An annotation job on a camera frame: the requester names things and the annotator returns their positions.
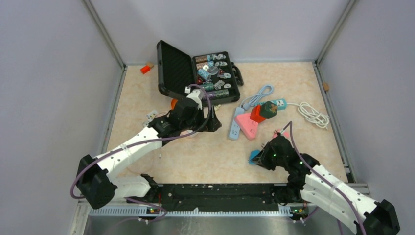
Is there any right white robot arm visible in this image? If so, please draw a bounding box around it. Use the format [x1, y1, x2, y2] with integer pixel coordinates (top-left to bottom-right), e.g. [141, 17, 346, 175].
[249, 132, 400, 235]

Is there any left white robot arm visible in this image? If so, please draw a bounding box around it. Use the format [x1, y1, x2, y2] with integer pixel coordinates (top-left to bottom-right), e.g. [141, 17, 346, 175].
[70, 85, 222, 209]

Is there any light blue power strip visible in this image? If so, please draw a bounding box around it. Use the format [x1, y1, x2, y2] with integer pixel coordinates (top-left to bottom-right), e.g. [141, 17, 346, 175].
[228, 106, 245, 141]

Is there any pink triangular power socket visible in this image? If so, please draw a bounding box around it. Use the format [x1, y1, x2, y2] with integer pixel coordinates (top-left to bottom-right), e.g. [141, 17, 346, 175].
[234, 113, 258, 140]

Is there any blue charger plug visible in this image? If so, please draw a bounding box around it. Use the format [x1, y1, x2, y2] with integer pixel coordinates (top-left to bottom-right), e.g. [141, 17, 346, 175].
[248, 149, 261, 165]

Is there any red cube plug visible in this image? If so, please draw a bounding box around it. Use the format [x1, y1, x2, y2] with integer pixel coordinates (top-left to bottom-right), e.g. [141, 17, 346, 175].
[250, 105, 266, 123]

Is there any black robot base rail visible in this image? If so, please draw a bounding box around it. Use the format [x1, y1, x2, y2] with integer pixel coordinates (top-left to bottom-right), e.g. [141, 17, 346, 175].
[127, 183, 311, 217]

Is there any white coiled cable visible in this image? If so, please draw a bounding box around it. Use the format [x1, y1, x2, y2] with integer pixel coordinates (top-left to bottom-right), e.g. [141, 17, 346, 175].
[287, 101, 330, 130]

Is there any red small block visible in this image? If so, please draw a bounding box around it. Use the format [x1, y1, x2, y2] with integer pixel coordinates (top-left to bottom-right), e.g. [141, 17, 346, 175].
[140, 65, 152, 74]

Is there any orange tape dispenser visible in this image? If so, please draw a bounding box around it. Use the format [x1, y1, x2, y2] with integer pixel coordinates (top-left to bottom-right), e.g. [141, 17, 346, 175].
[171, 99, 179, 109]

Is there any white multi-hole adapter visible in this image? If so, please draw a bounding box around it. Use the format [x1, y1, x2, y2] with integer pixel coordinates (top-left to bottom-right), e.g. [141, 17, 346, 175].
[142, 110, 159, 127]

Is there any dark green cube plug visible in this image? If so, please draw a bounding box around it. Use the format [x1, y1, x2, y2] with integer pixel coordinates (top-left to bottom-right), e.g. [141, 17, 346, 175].
[260, 101, 278, 119]

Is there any pink charger plug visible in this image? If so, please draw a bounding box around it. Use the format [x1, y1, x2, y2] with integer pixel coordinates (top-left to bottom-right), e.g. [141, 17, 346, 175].
[273, 129, 290, 139]

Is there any teal small socket adapter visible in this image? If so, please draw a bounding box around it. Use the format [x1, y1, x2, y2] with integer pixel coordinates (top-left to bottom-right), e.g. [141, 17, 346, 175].
[272, 98, 287, 111]

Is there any light blue coiled cable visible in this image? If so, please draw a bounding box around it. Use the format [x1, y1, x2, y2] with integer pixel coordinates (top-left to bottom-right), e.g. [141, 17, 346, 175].
[240, 84, 275, 111]

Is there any small white plastic connector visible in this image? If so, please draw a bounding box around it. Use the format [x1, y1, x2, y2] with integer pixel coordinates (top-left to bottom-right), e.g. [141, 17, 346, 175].
[214, 104, 221, 111]

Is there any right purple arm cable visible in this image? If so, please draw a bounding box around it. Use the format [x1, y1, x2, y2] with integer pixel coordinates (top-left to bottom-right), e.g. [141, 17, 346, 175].
[280, 121, 369, 235]

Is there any round pink power socket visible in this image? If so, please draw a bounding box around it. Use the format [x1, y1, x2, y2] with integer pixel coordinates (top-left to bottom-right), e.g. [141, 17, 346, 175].
[180, 130, 199, 138]

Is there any open black carrying case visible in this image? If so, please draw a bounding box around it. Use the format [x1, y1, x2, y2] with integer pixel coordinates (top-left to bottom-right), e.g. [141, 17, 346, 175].
[156, 40, 244, 105]

